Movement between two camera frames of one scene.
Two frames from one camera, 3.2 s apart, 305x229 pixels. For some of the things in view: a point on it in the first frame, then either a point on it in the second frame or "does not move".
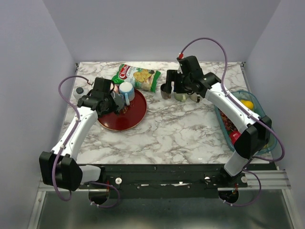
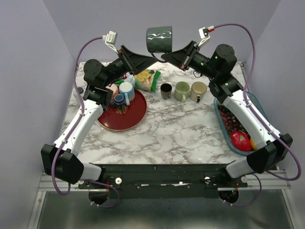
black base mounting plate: [167, 181] does not move
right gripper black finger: [170, 77] to [176, 58]
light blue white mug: [127, 89] does not move
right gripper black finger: [178, 80] to [186, 52]
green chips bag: [144, 78] does not move
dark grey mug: [119, 100] to [159, 40]
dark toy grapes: [229, 125] does not move
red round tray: [128, 119] does not move
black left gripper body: [111, 106] to [116, 70]
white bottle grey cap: [78, 92] does not move
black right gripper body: [186, 87] to [201, 63]
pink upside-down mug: [116, 89] does not move
